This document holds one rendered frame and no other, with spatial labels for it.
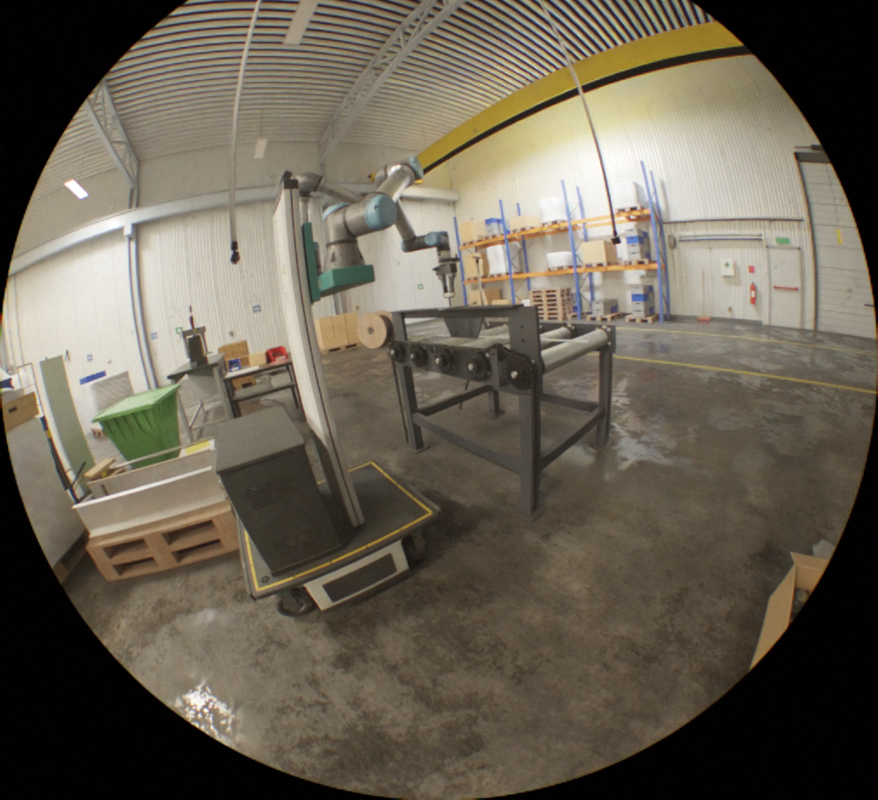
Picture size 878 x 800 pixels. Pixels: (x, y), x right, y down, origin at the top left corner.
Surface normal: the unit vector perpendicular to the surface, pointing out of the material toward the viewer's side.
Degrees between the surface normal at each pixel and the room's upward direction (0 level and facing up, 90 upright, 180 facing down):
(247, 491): 90
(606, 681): 0
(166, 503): 90
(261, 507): 90
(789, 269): 90
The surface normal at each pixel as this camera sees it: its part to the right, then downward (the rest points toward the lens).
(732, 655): -0.13, -0.97
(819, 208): -0.80, 0.23
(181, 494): 0.61, 0.10
